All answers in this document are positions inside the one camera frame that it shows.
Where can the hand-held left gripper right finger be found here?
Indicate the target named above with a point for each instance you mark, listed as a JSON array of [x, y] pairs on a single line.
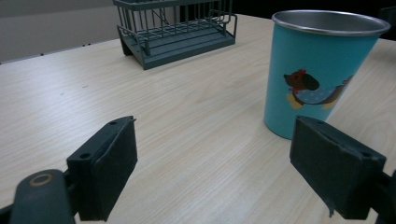
[[333, 165]]

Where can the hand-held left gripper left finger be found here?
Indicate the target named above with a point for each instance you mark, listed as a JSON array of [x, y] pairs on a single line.
[[102, 168]]

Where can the blue metal cup dog print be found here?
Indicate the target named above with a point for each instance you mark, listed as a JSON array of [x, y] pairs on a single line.
[[311, 56]]

